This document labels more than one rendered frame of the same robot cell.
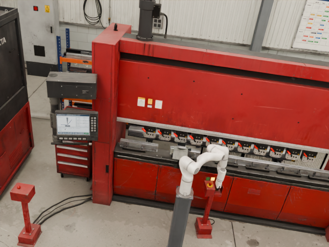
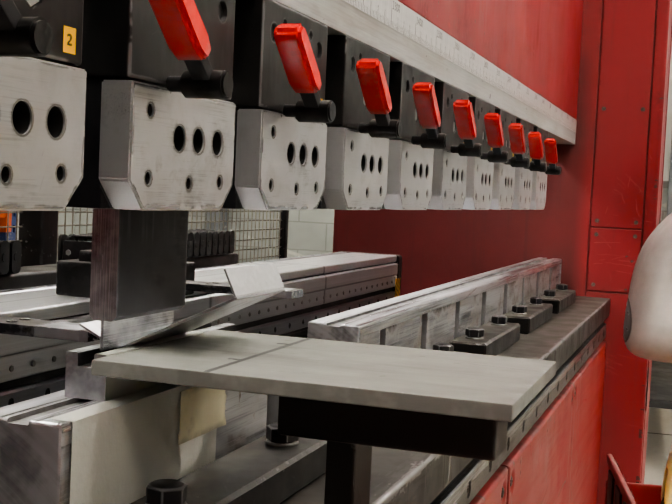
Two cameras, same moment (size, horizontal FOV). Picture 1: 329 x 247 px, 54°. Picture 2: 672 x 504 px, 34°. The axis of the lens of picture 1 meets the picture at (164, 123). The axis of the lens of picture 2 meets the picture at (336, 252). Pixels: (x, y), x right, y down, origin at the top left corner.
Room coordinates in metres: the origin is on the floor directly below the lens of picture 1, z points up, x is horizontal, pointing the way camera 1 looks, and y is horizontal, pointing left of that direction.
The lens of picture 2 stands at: (3.15, 0.44, 1.11)
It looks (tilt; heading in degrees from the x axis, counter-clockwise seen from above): 3 degrees down; 286
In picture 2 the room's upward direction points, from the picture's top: 3 degrees clockwise
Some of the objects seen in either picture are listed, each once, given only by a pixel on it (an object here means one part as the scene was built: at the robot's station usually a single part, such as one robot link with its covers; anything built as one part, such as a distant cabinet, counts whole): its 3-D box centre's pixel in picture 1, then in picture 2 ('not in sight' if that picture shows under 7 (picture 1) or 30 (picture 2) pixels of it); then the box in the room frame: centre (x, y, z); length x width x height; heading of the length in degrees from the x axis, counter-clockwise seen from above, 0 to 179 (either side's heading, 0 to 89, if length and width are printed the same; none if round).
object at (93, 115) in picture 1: (77, 124); not in sight; (3.05, 0.96, 1.42); 0.45 x 0.12 x 0.36; 101
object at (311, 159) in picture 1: (308, 155); (521, 168); (3.40, -1.83, 1.18); 0.15 x 0.09 x 0.17; 87
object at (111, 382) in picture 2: not in sight; (153, 363); (3.48, -0.25, 0.99); 0.14 x 0.01 x 0.03; 87
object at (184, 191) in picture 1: (185, 185); not in sight; (2.64, -0.31, 1.09); 0.19 x 0.19 x 0.18
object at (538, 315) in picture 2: (289, 173); (527, 316); (3.36, -1.65, 0.89); 0.30 x 0.05 x 0.03; 87
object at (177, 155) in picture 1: (180, 153); (337, 367); (3.34, -0.25, 1.00); 0.26 x 0.18 x 0.01; 177
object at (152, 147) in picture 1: (138, 145); not in sight; (3.52, 0.30, 0.92); 0.50 x 0.06 x 0.10; 87
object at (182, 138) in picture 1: (181, 135); (133, 84); (3.49, -0.23, 1.18); 0.15 x 0.09 x 0.17; 87
